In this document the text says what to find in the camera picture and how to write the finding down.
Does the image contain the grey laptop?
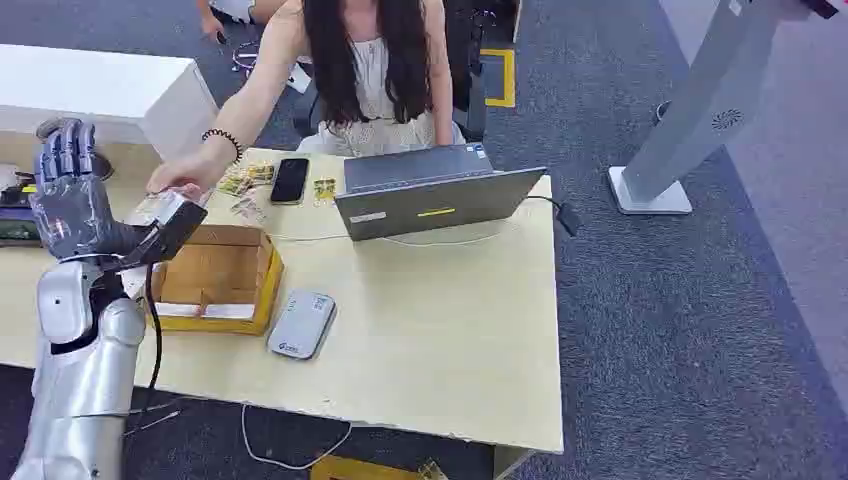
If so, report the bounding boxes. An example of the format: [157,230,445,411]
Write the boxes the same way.
[333,142,549,242]

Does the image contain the white cards stack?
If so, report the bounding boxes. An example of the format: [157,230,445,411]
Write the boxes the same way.
[154,301,257,321]

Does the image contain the person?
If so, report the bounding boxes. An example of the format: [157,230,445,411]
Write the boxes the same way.
[195,0,287,42]
[145,0,467,200]

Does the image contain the black laptop charger cable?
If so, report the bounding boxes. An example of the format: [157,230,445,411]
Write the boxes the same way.
[525,194,582,238]

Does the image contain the pale printed card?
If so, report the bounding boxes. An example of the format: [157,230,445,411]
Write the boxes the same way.
[229,196,268,225]

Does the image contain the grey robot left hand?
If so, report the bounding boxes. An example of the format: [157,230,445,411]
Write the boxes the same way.
[29,119,159,262]

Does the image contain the dark electronic devices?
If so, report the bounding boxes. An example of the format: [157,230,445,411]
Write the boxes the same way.
[0,164,42,249]

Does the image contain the wooden card box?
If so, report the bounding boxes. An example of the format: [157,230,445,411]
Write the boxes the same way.
[148,224,285,337]

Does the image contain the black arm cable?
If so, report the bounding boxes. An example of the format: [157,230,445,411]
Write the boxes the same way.
[142,263,164,393]

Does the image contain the grey floor stand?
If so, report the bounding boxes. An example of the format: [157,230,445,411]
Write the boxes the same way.
[607,0,800,217]

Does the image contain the black smartphone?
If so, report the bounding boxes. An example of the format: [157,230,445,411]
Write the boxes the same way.
[269,156,311,206]

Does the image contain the grey card reader device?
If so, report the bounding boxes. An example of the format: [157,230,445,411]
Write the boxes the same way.
[266,288,338,362]

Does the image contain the white hanging cable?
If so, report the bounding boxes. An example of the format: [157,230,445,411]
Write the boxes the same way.
[240,404,354,473]

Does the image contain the white cabinet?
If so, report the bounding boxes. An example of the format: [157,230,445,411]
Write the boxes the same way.
[0,43,221,162]

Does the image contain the person's right hand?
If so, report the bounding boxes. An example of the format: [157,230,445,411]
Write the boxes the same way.
[145,156,217,202]

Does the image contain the yellow crate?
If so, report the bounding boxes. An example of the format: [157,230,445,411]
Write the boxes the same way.
[309,455,450,480]

